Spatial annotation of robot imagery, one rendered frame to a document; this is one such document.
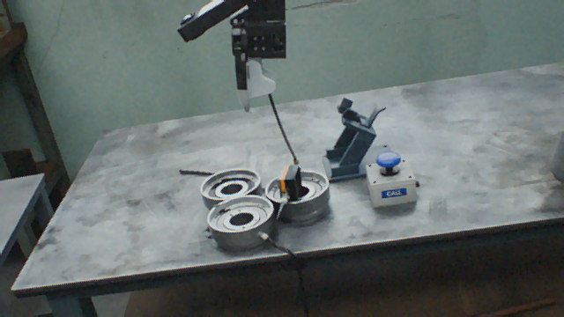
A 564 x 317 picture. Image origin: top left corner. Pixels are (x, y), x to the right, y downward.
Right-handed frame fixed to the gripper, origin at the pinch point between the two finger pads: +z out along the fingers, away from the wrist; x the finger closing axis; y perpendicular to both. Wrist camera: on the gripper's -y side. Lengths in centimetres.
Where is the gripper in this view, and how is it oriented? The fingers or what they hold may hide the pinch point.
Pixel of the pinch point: (242, 103)
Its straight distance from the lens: 102.9
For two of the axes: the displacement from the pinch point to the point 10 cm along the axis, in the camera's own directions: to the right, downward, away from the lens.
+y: 10.0, -0.2, -0.2
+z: 0.2, 8.8, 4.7
